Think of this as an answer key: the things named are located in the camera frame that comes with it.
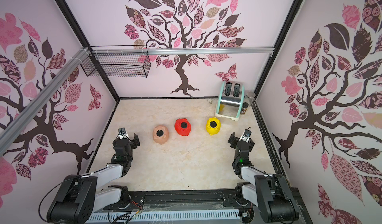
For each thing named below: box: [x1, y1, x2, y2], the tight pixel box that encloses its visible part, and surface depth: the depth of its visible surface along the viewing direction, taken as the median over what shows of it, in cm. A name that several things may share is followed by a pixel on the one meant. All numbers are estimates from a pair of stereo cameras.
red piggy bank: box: [174, 118, 192, 136], surface depth 95 cm
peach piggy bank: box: [152, 124, 170, 145], surface depth 91 cm
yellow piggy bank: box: [205, 116, 222, 136], surface depth 96 cm
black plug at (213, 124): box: [209, 120, 217, 128], surface depth 96 cm
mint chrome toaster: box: [214, 81, 245, 122], surface depth 100 cm
